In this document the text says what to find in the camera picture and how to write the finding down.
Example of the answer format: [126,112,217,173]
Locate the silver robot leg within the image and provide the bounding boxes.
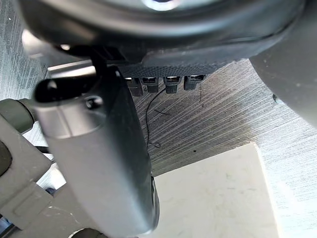
[0,98,105,238]

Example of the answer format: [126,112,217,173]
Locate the white stone countertop slab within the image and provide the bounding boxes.
[151,142,282,238]

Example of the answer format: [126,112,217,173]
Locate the grey rounded robot body shell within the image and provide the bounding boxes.
[247,14,317,141]

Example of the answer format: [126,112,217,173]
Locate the thin black thread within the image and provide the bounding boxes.
[145,88,174,150]

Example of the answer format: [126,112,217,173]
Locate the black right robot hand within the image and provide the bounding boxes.
[17,0,307,238]

